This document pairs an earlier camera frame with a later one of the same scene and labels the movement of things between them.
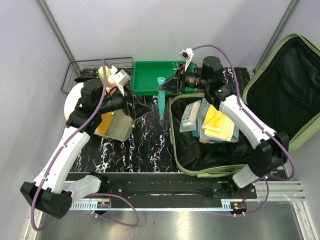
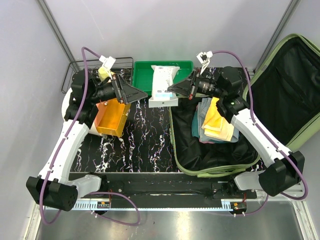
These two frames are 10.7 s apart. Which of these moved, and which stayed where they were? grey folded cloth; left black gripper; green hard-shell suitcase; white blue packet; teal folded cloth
Moved: white blue packet; left black gripper
Stayed: green hard-shell suitcase; grey folded cloth; teal folded cloth
